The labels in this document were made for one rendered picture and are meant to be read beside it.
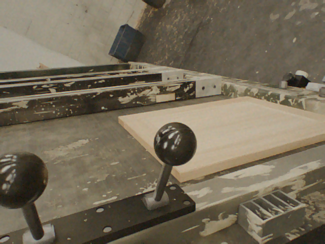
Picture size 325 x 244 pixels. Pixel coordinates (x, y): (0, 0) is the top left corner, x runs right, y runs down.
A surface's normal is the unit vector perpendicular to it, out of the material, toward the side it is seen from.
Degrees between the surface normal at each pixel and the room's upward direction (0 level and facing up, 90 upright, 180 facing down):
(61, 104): 90
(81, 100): 90
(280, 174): 60
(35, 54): 90
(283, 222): 89
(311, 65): 0
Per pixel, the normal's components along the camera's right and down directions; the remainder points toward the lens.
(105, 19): 0.41, 0.29
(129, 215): -0.04, -0.95
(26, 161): 0.57, -0.73
